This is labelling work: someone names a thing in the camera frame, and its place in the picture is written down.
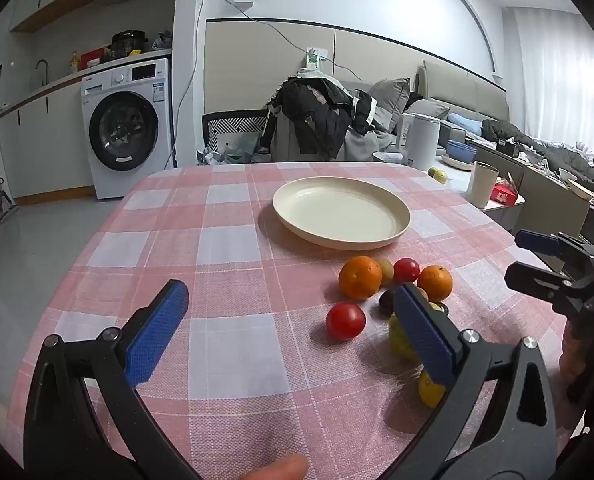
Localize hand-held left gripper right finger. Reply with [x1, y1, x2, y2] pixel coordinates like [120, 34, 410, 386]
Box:
[384, 282, 558, 480]

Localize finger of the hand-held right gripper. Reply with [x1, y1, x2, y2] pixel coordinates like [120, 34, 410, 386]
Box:
[505, 261, 578, 313]
[515, 229, 594, 268]

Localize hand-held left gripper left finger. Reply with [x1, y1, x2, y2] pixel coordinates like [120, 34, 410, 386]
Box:
[23, 279, 203, 480]

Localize wrinkled yellow-green guava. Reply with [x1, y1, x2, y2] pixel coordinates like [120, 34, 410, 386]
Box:
[388, 312, 423, 363]

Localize small orange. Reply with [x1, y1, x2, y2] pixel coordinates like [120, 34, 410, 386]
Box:
[417, 265, 454, 303]

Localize smooth yellow lemon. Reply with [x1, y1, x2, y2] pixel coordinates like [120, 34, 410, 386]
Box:
[418, 367, 448, 409]

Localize small red tomato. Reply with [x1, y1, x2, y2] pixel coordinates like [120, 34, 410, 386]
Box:
[393, 257, 421, 285]

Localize large red tomato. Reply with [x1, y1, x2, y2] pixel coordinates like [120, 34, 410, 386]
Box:
[325, 302, 367, 341]

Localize large orange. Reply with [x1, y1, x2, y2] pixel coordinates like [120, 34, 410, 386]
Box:
[338, 256, 383, 301]

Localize cream round plate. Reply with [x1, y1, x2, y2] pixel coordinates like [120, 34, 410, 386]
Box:
[272, 176, 411, 250]

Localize person's right hand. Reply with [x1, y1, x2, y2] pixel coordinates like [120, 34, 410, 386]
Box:
[558, 319, 586, 386]

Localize person's left hand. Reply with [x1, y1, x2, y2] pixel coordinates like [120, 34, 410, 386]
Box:
[239, 452, 309, 480]

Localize beige low cabinet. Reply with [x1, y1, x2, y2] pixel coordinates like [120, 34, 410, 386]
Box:
[469, 139, 594, 235]

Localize dark purple plum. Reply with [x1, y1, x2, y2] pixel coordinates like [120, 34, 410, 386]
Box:
[378, 287, 400, 317]

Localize red snack box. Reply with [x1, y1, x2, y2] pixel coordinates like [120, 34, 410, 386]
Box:
[492, 182, 518, 206]

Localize pink checkered tablecloth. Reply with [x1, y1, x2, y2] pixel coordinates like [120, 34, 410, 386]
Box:
[4, 161, 585, 480]

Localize beige cup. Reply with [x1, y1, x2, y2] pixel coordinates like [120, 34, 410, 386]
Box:
[466, 161, 500, 209]

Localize dark blanket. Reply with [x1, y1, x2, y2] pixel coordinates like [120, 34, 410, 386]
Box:
[482, 120, 594, 181]

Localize white side table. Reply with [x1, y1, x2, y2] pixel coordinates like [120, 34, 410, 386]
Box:
[374, 152, 528, 231]

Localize white small plate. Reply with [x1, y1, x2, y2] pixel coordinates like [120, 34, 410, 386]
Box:
[441, 154, 475, 171]

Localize stack of blue bowls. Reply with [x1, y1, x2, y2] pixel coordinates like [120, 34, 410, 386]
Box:
[446, 140, 478, 163]

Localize light blue cloth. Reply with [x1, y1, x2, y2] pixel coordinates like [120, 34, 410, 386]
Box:
[449, 112, 485, 136]

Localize white electric kettle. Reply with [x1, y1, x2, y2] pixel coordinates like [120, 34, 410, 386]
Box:
[396, 112, 441, 172]

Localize grey sofa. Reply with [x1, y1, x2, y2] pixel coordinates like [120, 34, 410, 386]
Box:
[402, 60, 510, 146]

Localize white curtain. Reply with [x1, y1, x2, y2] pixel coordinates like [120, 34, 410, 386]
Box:
[514, 7, 594, 156]

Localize crumpled plastic bags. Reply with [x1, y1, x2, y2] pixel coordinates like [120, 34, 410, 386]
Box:
[199, 132, 269, 166]

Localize grey garment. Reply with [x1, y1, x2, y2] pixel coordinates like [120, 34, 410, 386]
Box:
[269, 125, 403, 163]

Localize white washing machine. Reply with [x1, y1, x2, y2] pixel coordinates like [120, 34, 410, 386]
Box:
[80, 58, 174, 201]

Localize grey pillow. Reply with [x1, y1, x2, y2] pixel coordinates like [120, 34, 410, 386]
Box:
[367, 78, 411, 131]

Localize white base cabinet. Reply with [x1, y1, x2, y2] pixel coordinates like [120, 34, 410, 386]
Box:
[0, 90, 95, 201]

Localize patterned back chair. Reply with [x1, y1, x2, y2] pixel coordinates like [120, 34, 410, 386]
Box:
[202, 110, 270, 166]

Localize black cooking pot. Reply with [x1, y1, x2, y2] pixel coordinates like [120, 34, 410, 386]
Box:
[111, 30, 149, 56]

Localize hanging grey cable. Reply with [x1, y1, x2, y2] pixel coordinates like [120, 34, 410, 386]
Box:
[164, 0, 200, 170]

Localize white wall cabinet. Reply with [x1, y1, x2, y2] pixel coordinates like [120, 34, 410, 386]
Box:
[10, 0, 93, 33]

